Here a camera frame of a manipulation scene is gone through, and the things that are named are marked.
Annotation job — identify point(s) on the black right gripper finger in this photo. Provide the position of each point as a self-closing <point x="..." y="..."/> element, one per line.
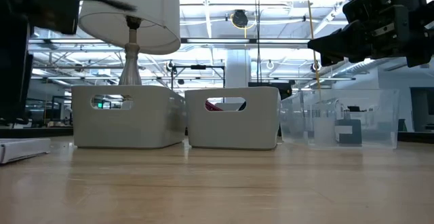
<point x="339" y="42"/>
<point x="331" y="60"/>

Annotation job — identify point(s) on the grey plastic bin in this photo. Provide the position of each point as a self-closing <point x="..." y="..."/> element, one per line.
<point x="142" y="125"/>
<point x="234" y="129"/>

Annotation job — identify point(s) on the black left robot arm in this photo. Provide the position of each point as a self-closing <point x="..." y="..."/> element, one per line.
<point x="15" y="68"/>

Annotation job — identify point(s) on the clear plastic bin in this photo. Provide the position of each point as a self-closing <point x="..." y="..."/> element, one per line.
<point x="305" y="129"/>

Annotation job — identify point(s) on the small round ceiling reel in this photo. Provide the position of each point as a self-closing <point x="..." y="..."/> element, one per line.
<point x="315" y="66"/>
<point x="170" y="66"/>
<point x="270" y="64"/>

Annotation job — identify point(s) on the black monitor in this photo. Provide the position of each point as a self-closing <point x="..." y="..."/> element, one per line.
<point x="271" y="84"/>

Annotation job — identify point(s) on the dark door panel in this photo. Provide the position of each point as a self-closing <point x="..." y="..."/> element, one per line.
<point x="420" y="108"/>

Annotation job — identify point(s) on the white shade silver table lamp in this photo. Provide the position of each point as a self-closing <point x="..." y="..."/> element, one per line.
<point x="142" y="17"/>

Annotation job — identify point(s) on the dark office workstations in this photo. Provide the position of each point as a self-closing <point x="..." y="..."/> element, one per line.
<point x="56" y="113"/>

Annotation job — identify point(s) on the green lit sign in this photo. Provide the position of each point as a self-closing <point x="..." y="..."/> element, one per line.
<point x="100" y="105"/>

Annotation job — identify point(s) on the long ceiling light bar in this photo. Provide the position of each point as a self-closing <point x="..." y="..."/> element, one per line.
<point x="220" y="41"/>

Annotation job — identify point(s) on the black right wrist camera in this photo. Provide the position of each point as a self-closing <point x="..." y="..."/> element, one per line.
<point x="364" y="5"/>

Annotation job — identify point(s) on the black table frame rails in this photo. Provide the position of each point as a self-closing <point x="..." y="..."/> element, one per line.
<point x="51" y="133"/>

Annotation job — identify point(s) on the black metal frame stand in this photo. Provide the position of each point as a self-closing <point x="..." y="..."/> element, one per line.
<point x="198" y="66"/>

